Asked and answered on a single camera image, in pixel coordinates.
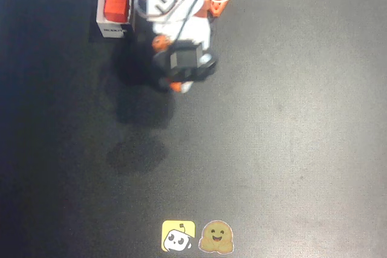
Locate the black camera cable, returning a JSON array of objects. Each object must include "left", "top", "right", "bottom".
[{"left": 175, "top": 0, "right": 232, "bottom": 43}]

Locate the red cube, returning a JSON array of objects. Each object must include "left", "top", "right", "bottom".
[{"left": 103, "top": 0, "right": 131, "bottom": 24}]

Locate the hugging face emoji sticker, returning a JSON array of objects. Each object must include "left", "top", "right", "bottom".
[{"left": 198, "top": 219, "right": 235, "bottom": 254}]

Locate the black webcam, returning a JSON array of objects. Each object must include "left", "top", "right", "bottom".
[{"left": 152, "top": 39, "right": 219, "bottom": 84}]

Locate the white open cardboard box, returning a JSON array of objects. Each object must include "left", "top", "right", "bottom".
[{"left": 96, "top": 0, "right": 137, "bottom": 39}]

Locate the black table mat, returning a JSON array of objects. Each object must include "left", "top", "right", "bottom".
[{"left": 0, "top": 0, "right": 387, "bottom": 258}]

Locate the yellow robot face sticker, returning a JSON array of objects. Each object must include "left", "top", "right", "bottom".
[{"left": 161, "top": 220, "right": 196, "bottom": 253}]

